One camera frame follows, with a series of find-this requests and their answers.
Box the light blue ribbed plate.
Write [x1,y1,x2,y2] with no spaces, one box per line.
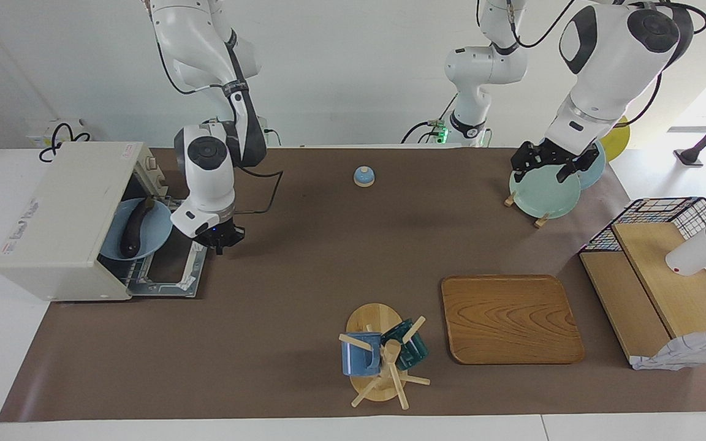
[99,197,174,262]

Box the dark purple eggplant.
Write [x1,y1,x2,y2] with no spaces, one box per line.
[120,197,156,258]

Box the cream toaster oven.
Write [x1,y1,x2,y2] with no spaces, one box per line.
[0,141,208,302]

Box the pale blue smooth plate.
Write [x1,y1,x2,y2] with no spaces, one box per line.
[577,140,607,190]

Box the pale green plate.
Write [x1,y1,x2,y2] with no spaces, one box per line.
[509,165,582,219]

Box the wooden plate rack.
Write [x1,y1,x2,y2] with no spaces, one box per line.
[504,191,551,228]

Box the yellow plate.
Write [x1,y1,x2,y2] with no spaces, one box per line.
[598,116,631,163]

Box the brown table mat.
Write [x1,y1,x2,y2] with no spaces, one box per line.
[0,147,706,423]

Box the wooden serving tray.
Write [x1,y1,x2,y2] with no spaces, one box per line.
[441,274,585,366]

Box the white cylindrical cup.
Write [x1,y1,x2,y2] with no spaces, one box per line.
[665,225,706,277]

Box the wooden mug tree stand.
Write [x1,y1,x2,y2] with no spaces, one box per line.
[338,303,431,410]

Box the blue mug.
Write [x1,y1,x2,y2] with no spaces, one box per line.
[341,331,383,377]

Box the dark green mug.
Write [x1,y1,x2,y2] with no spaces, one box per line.
[381,318,430,370]

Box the white power strip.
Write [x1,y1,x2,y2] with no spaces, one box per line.
[27,118,87,148]

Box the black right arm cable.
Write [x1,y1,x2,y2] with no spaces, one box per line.
[230,167,285,215]

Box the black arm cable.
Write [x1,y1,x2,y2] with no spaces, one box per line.
[230,167,285,215]
[607,3,706,130]

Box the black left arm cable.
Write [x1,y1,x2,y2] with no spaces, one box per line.
[607,3,706,130]

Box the black power strip cable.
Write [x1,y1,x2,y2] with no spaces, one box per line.
[39,122,92,163]

